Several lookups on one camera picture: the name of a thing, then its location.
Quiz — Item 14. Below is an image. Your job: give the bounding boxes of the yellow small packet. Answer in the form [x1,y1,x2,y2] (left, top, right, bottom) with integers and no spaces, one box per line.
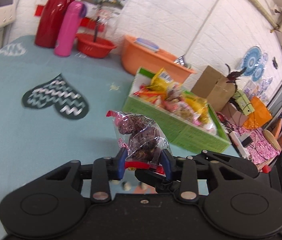
[151,67,175,92]

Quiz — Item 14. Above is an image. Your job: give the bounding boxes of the white power strip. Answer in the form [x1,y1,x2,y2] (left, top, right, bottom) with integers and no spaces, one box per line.
[228,131,253,158]

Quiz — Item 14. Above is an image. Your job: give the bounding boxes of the metal bowl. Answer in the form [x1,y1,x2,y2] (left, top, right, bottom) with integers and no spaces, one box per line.
[174,54,193,68]

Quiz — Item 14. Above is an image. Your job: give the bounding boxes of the orange plastic basin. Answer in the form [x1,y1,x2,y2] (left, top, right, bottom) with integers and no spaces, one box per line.
[120,35,198,82]

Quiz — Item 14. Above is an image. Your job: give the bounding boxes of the pink floral cloth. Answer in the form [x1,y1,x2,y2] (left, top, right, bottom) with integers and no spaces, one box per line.
[221,122,281,165]

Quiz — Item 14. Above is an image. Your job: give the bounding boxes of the wicker stool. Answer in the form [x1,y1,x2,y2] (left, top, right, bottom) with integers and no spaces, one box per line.
[263,129,282,150]

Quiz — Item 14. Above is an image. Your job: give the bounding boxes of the red plastic basin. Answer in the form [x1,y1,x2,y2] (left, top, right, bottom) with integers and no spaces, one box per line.
[76,33,117,58]

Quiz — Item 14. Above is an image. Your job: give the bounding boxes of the large brown cardboard box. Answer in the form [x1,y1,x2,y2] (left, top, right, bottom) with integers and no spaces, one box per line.
[190,65,238,107]

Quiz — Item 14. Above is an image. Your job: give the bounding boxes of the dark feather duster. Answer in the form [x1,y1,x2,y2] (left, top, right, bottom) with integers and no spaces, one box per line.
[225,64,246,88]

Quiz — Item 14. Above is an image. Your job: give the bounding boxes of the small green box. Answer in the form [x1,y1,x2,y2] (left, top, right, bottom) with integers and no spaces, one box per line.
[232,90,254,117]

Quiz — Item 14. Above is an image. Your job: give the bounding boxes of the yellow corn snack bag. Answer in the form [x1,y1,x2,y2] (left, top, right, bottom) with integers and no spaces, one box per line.
[185,92,209,123]

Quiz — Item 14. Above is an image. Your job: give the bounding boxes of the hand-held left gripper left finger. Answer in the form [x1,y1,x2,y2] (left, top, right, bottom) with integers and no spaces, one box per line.
[44,146,129,203]

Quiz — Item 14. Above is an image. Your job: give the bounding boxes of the orange chair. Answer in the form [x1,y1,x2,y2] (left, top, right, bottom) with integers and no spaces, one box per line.
[272,117,282,140]

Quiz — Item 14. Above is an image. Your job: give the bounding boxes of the small brown cardboard box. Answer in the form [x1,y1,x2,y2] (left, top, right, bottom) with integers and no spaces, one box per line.
[222,102,249,127]

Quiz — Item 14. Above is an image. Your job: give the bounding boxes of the pink thermos bottle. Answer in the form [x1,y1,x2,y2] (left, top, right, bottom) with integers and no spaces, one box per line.
[54,1,87,57]

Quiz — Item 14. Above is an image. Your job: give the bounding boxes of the red orange snack packet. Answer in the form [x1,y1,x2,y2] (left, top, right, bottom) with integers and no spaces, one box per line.
[133,85,168,103]

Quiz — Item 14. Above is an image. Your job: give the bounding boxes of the clear bag dark cookies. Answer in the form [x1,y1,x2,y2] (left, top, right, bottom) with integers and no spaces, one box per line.
[106,110,170,174]

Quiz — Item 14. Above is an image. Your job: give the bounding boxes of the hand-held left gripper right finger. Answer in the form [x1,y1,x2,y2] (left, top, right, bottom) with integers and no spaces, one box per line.
[160,149,246,203]

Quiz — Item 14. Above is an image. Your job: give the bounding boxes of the green cardboard box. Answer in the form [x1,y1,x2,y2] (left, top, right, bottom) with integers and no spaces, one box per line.
[122,67,232,153]

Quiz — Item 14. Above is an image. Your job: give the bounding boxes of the small blue paper fan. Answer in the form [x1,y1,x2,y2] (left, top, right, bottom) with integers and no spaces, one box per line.
[253,64,265,80]

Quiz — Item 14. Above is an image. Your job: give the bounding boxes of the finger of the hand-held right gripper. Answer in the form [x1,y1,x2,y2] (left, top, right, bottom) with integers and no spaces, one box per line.
[134,169,181,193]
[193,149,258,178]

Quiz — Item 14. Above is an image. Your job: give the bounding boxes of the large blue paper fan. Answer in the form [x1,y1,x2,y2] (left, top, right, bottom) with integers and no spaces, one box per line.
[241,45,263,75]

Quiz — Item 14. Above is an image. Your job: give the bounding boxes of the clear glass pitcher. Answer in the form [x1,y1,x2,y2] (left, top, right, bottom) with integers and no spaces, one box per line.
[91,5,114,43]

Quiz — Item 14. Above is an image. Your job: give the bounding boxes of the orange plastic bag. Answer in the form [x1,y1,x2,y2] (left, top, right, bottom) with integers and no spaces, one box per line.
[242,96,273,130]

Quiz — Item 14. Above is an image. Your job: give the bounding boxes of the red thermos jug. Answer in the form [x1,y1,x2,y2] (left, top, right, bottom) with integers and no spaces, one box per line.
[34,0,81,48]

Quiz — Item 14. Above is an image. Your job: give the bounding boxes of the blue rimmed plate stack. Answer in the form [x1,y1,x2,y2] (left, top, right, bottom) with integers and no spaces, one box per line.
[134,37,160,53]

